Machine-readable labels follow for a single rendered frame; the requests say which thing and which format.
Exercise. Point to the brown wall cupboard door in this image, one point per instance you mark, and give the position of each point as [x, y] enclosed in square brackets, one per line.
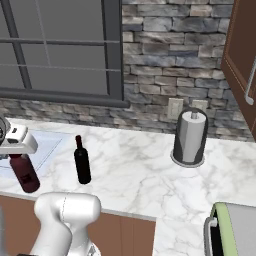
[238, 50]

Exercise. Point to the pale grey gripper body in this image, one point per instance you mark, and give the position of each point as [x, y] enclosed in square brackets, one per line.
[23, 146]

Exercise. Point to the white sink basin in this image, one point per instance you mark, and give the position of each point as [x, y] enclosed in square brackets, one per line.
[50, 146]

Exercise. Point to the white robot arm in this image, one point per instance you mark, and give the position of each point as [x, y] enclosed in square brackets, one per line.
[66, 213]

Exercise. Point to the red juice bottle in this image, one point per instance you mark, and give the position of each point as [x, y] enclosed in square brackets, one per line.
[27, 176]

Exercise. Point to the beige wall outlet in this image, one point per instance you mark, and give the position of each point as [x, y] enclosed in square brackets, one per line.
[175, 108]
[201, 105]

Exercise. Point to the dark grey paper towel holder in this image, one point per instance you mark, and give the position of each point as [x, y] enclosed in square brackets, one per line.
[178, 150]

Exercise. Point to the brown base cupboard door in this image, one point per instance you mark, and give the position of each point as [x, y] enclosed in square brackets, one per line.
[16, 226]
[106, 235]

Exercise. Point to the green and grey toaster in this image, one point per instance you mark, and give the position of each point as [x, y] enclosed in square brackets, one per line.
[235, 231]

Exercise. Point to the white paper towel roll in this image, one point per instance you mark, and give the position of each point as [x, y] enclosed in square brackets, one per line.
[190, 136]

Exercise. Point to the grey framed window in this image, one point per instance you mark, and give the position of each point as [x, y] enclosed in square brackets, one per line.
[66, 50]

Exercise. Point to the dark wine bottle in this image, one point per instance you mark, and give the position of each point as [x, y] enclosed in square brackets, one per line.
[82, 165]

